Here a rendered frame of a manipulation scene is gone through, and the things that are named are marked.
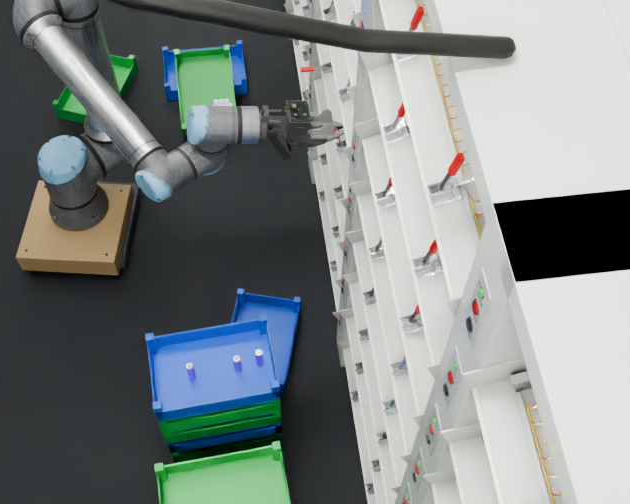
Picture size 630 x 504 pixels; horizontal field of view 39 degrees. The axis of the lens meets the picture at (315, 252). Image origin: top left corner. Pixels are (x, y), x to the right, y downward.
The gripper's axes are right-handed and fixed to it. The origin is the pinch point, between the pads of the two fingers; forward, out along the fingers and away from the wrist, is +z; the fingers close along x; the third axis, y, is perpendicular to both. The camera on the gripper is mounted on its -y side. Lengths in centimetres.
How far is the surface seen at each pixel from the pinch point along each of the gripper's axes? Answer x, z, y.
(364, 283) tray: -38.9, 1.8, -7.8
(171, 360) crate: -41, -42, -40
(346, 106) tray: -2.5, -0.8, 12.0
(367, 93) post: -28, -7, 44
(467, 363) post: -95, -11, 70
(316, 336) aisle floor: -16, 6, -81
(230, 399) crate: -55, -29, -33
